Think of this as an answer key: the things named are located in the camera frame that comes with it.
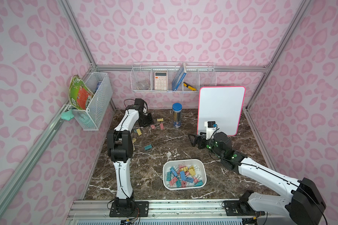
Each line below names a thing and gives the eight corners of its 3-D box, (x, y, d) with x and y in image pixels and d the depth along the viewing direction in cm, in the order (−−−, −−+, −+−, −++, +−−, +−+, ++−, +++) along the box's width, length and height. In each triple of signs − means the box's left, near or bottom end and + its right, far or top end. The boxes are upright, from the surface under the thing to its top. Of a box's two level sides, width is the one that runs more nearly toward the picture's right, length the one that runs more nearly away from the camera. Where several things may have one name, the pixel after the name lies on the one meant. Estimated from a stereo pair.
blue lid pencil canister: (172, 127, 110) (172, 109, 94) (172, 121, 114) (172, 102, 99) (181, 127, 110) (182, 109, 94) (181, 121, 114) (182, 102, 99)
